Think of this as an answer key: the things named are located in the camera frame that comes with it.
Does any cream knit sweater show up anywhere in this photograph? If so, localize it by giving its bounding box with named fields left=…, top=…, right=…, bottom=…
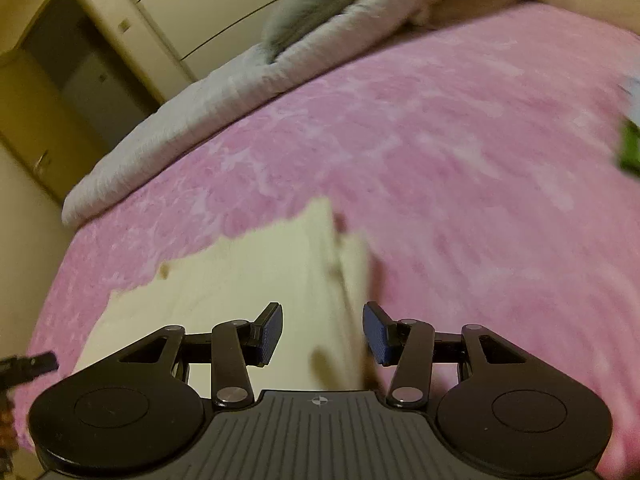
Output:
left=75, top=197, right=375, bottom=392

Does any pink rose bed blanket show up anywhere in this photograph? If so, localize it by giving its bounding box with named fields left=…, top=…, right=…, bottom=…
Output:
left=29, top=3, right=639, bottom=479

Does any green cloth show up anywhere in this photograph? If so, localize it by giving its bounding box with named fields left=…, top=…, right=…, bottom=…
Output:
left=617, top=119, right=640, bottom=178

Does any light blue cloth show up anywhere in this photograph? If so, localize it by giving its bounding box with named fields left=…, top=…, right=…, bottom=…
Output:
left=620, top=75, right=640, bottom=127

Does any dark doorway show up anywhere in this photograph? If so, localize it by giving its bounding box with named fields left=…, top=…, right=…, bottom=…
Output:
left=23, top=0, right=160, bottom=152

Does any white striped folded quilt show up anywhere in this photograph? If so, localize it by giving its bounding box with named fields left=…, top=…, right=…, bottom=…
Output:
left=60, top=0, right=532, bottom=229

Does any grey pillow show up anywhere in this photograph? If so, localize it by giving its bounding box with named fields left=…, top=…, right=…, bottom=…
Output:
left=260, top=0, right=356, bottom=63

